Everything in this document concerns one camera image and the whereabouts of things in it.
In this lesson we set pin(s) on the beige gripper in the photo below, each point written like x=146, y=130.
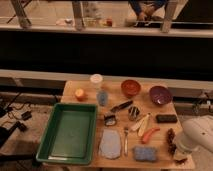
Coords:
x=178, y=155

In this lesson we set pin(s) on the dark red grape bunch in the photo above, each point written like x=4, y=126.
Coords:
x=172, y=147

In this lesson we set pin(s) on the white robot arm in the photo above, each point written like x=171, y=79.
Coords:
x=195, y=132

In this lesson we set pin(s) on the white paper cup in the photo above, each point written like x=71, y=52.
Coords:
x=96, y=80

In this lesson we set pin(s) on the blue sponge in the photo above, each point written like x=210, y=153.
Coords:
x=144, y=154

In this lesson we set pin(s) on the orange carrot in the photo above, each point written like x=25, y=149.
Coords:
x=147, y=135

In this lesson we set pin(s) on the black rectangular block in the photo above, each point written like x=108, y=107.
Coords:
x=166, y=118

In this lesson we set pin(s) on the silver fork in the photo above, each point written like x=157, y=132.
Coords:
x=126, y=141

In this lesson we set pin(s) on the purple bowl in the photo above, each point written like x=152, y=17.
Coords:
x=160, y=95

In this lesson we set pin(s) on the grey blue cloth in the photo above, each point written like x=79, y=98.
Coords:
x=110, y=144

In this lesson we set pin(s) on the black white small gadget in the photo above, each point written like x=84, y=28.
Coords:
x=110, y=120

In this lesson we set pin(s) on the orange bowl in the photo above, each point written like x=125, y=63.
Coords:
x=130, y=88

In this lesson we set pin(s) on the green plastic tray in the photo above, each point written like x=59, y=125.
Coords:
x=69, y=135

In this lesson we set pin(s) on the orange fruit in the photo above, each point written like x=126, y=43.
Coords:
x=80, y=94

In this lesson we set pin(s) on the black handled knife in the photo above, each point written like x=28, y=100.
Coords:
x=121, y=106

